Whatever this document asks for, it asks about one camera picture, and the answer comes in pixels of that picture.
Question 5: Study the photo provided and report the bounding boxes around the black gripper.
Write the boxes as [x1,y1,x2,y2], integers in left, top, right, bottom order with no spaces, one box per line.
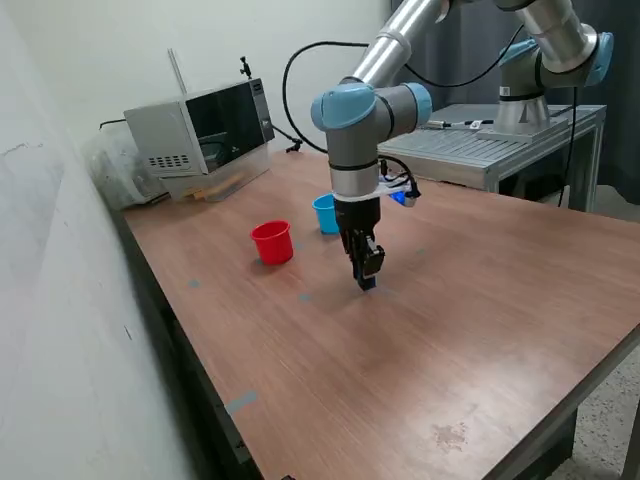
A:
[333,196,386,292]

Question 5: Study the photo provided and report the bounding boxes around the red plastic cup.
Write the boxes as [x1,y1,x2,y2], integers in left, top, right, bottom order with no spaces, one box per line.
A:
[249,219,293,266]

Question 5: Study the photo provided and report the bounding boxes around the clear plastic box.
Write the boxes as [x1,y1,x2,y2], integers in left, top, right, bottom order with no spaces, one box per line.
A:
[159,144,274,204]

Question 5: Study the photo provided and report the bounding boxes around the aluminium slotted robot table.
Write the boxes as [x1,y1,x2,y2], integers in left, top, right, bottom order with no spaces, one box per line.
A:
[377,103,608,211]

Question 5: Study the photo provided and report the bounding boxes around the tan wooden sticks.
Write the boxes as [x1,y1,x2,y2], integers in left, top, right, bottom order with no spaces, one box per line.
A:
[182,172,246,202]

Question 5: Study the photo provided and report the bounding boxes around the grey tape strip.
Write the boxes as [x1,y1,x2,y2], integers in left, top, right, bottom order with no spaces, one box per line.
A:
[227,391,259,416]

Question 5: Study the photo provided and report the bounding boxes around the dark grey curtain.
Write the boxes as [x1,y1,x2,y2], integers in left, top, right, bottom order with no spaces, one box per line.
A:
[389,0,640,206]

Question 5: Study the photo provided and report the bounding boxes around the silver microwave oven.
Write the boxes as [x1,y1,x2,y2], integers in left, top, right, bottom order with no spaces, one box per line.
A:
[123,77,277,177]

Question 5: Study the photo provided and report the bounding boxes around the thin white rod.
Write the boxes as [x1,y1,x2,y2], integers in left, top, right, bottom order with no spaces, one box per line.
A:
[167,48,189,96]

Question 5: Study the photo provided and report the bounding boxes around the translucent plastic bag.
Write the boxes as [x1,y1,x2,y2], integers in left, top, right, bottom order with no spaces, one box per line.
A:
[82,124,169,211]

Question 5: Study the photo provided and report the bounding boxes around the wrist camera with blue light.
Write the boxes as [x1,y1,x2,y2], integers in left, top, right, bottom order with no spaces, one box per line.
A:
[378,172,422,207]

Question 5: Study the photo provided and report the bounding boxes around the cable with silver connector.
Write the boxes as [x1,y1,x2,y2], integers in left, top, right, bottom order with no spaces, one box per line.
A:
[424,117,496,131]

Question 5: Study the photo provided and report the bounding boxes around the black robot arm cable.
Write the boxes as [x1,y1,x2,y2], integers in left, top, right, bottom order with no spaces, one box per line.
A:
[281,24,526,154]

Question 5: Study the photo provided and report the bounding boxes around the dark metal table frame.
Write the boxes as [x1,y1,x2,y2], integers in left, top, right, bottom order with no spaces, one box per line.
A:
[117,209,640,480]

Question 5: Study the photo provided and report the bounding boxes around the grey metal edge bracket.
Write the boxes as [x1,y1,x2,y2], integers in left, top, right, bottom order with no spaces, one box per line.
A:
[214,399,251,466]

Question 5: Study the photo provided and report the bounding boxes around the black hanging cable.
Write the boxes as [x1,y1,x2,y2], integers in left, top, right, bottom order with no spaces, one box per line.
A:
[557,89,581,209]

